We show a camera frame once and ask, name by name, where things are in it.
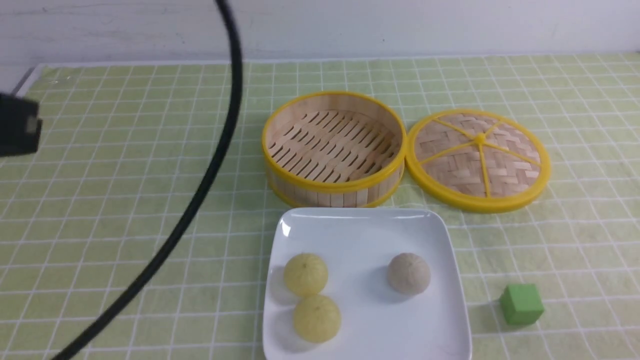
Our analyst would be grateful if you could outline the white steamed bun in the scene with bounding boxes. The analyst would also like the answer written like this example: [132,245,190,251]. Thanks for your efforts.
[386,252,432,297]

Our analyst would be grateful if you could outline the black cable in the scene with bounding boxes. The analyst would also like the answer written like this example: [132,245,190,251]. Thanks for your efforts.
[50,0,244,360]

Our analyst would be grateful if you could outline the bamboo steamer basket yellow rim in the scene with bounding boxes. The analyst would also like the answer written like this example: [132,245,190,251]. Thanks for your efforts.
[262,91,409,208]

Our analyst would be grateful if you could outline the green checkered tablecloth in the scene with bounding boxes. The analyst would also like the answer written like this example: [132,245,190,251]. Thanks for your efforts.
[0,54,640,360]

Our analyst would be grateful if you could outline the green cube block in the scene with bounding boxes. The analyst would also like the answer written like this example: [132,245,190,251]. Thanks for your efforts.
[499,284,546,326]

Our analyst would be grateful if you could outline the yellow steamed bun on plate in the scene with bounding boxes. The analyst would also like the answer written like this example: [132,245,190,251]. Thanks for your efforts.
[292,294,342,344]

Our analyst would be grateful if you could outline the white square plate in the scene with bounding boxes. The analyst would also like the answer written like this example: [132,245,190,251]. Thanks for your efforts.
[262,207,473,360]

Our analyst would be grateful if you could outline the woven bamboo steamer lid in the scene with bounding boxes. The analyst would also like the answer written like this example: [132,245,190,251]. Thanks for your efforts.
[405,108,553,214]

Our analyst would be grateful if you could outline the yellow steamed bun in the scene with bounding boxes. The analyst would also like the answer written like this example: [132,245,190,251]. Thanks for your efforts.
[292,294,342,344]
[283,253,329,297]

